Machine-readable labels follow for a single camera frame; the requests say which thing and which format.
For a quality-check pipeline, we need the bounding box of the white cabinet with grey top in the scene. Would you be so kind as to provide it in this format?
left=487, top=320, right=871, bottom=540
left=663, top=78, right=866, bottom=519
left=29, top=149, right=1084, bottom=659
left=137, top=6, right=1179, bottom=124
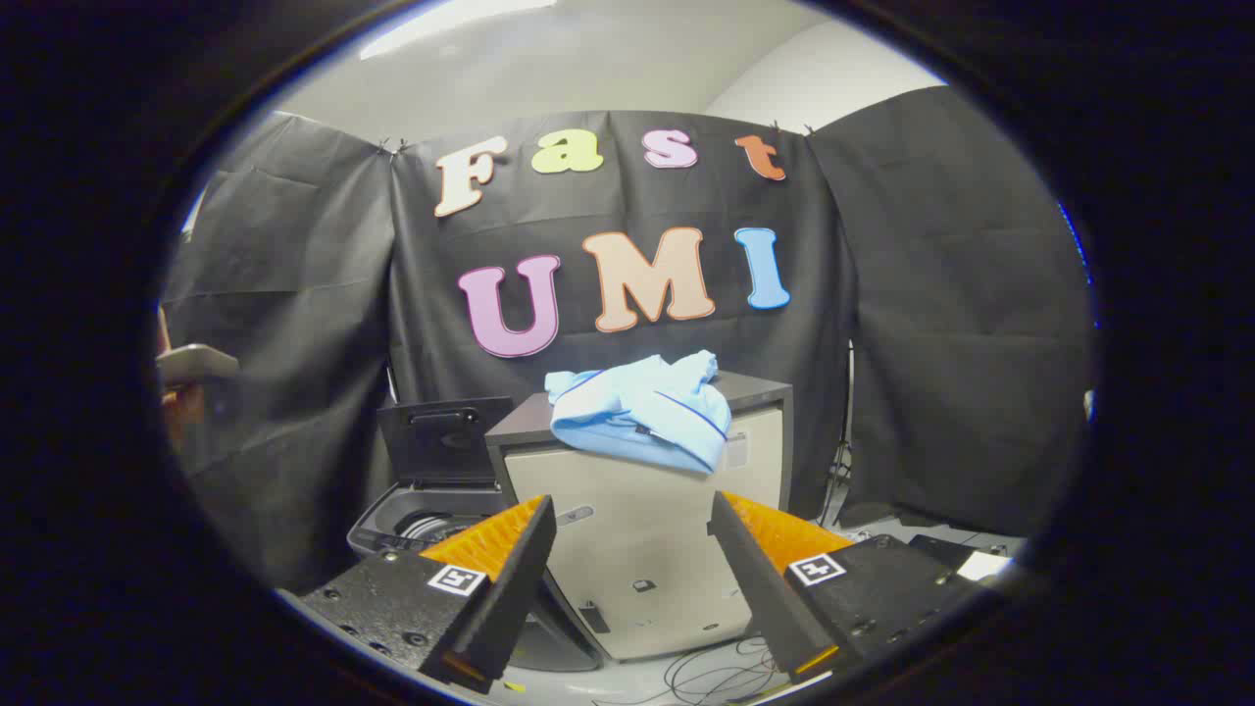
left=485, top=371, right=795, bottom=663

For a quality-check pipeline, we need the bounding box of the light blue shirt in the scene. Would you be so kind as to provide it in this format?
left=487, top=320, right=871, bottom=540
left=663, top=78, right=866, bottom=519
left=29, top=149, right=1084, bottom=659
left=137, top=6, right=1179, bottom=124
left=545, top=350, right=732, bottom=476

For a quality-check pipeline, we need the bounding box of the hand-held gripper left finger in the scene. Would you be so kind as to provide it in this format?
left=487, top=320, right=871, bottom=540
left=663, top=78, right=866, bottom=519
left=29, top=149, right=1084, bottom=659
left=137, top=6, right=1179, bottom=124
left=299, top=495, right=558, bottom=695

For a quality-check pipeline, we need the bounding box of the black backdrop cloth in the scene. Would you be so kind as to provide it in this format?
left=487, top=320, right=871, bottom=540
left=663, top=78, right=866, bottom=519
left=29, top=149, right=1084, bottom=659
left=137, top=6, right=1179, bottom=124
left=162, top=86, right=1097, bottom=594

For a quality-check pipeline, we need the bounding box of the thin hanging cable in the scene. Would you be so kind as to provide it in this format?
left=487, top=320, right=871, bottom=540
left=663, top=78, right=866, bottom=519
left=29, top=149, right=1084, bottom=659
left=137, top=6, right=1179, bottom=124
left=819, top=341, right=856, bottom=530

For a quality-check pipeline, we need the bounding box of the tangle of thin floor cables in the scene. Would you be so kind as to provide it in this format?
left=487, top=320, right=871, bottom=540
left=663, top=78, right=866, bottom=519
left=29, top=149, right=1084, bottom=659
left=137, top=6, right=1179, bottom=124
left=588, top=635, right=795, bottom=706

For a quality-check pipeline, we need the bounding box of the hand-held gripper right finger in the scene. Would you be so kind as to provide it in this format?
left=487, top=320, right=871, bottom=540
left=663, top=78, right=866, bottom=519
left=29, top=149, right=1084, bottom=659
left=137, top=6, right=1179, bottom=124
left=708, top=490, right=986, bottom=685

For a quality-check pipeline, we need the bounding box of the grey washing machine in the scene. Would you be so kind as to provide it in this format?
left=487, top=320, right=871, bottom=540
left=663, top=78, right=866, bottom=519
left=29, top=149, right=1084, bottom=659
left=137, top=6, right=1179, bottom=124
left=346, top=480, right=601, bottom=674

